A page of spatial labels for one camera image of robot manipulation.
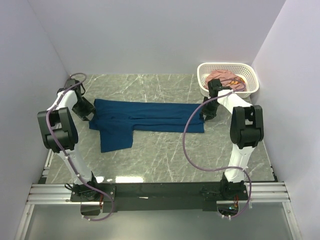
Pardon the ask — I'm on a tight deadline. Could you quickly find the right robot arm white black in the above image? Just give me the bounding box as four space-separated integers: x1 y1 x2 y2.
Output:
201 89 264 200

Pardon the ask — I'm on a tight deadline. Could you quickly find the aluminium rail at table edge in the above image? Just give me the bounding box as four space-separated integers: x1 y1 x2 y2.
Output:
37 73 76 185

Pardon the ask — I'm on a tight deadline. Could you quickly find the blue printed t-shirt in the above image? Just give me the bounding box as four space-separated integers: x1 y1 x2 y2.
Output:
89 99 199 153

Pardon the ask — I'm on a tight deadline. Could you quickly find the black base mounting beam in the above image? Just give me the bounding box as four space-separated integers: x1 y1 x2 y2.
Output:
70 180 249 213

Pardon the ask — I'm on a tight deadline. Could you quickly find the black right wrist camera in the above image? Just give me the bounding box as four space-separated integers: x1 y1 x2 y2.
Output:
207 79 222 98

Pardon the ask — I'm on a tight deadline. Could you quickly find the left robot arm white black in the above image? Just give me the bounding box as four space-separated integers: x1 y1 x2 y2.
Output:
37 87 100 201

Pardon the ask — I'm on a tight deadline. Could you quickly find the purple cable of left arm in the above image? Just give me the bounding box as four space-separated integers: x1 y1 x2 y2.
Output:
46 72 117 222

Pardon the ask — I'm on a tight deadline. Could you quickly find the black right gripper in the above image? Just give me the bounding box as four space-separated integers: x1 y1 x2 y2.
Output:
199 96 221 121

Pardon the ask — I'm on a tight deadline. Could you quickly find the pink t-shirt in basket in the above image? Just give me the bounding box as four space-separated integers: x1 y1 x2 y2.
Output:
203 70 246 92

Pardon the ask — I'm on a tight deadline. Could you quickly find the white perforated plastic basket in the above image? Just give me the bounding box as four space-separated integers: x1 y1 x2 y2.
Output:
197 62 259 99

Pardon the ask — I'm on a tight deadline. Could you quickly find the aluminium front frame rail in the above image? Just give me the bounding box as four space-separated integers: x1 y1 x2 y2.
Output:
15 182 302 240

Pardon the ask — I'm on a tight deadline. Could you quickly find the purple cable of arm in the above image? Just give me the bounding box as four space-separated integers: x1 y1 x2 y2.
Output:
46 72 117 222
182 77 252 221

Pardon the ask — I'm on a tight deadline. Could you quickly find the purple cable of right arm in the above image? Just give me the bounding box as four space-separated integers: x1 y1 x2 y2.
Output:
182 77 252 221

